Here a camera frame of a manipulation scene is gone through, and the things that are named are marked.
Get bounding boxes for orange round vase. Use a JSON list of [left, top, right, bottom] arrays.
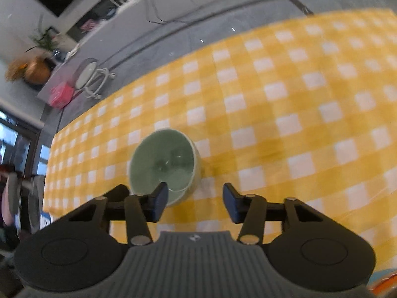
[[25, 57, 52, 84]]

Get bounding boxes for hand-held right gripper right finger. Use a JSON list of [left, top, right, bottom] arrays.
[[223, 183, 327, 244]]

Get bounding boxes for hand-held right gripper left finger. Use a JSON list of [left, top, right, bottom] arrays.
[[66, 182, 169, 246]]

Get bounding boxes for dried flower bunch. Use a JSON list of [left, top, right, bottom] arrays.
[[5, 56, 28, 83]]

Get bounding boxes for green potted plant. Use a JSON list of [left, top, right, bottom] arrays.
[[26, 14, 63, 53]]

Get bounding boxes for pink box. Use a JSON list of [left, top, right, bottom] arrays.
[[48, 81, 75, 109]]

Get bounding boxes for green ceramic bowl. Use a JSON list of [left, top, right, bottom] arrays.
[[127, 128, 202, 207]]

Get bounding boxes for glass balcony door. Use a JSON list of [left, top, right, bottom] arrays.
[[0, 109, 47, 243]]

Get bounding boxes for black floor cable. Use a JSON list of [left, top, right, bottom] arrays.
[[145, 0, 194, 26]]

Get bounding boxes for round white-framed side table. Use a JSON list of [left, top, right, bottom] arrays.
[[73, 57, 116, 100]]

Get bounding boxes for yellow checked tablecloth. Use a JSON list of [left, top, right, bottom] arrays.
[[42, 8, 397, 274]]

